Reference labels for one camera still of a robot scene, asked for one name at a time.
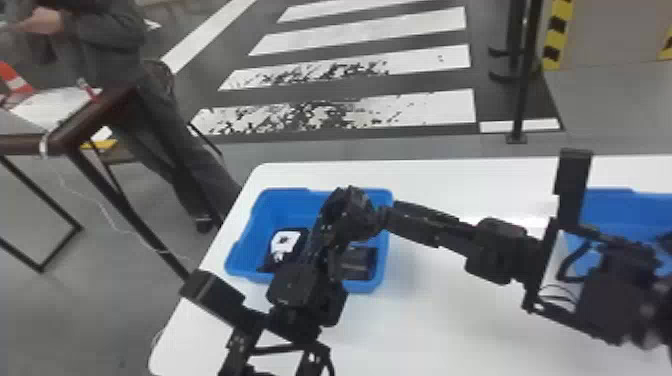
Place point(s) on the black part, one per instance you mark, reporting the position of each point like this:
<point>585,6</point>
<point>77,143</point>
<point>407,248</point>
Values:
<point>268,260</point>
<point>359,265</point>

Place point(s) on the orange cone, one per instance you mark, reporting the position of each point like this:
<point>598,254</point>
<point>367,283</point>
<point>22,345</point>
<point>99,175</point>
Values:
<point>13,84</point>

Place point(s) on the yellow black striped post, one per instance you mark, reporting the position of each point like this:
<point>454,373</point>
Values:
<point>557,31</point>
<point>666,47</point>

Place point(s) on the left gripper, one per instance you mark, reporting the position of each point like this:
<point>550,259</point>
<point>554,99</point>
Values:
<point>304,294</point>

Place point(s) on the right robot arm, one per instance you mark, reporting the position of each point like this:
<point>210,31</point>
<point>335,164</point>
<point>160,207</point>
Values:
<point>664,315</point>

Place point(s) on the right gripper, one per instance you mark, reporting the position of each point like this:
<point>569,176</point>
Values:
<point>619,299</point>

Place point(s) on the brown side table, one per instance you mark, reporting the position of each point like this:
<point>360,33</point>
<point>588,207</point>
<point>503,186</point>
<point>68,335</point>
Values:
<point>52,113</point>

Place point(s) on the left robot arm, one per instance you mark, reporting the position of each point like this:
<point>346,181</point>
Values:
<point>430,226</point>

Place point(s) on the blue tray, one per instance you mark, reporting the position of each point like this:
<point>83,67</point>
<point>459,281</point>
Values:
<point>624,215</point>
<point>273,210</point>

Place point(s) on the person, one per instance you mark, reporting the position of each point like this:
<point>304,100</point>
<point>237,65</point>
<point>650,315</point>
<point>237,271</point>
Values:
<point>115,42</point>

